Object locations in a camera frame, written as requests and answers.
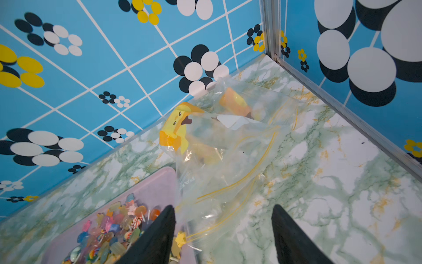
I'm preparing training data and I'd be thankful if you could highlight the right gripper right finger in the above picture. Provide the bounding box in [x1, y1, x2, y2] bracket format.
[271, 205, 332, 264]

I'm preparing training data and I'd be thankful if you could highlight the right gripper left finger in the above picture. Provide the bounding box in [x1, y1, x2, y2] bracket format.
[116, 205, 176, 264]

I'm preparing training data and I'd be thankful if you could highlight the yellow duck ziploc bag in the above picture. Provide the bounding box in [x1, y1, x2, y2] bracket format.
[159, 102, 291, 253]
[192, 78, 307, 131]

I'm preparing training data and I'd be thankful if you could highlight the pile of candies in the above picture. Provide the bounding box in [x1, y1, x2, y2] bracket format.
[45, 189, 195, 264]

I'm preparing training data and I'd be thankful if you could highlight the lilac plastic tray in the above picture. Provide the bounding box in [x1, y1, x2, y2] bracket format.
[42, 167, 181, 264]

